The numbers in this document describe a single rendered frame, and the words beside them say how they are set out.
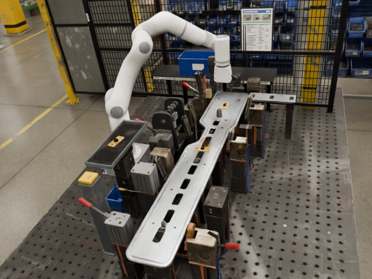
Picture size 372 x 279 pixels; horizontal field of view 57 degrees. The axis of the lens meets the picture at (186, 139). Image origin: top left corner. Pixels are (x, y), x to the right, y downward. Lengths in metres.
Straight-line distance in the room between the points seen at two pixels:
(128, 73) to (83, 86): 2.90
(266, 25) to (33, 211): 2.43
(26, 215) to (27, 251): 1.36
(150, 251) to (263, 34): 1.70
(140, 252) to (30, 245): 0.79
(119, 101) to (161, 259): 0.94
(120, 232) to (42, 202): 2.03
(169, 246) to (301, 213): 0.79
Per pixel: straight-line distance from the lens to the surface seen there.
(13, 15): 9.28
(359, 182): 3.23
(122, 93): 1.92
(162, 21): 1.83
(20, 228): 3.23
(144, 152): 2.19
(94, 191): 1.48
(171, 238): 1.36
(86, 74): 4.64
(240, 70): 2.56
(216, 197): 1.45
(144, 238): 1.39
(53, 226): 2.03
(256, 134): 2.13
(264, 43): 2.53
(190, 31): 1.87
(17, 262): 1.95
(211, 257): 1.29
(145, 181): 1.53
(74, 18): 4.42
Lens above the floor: 2.03
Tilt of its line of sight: 34 degrees down
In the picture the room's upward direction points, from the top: 7 degrees counter-clockwise
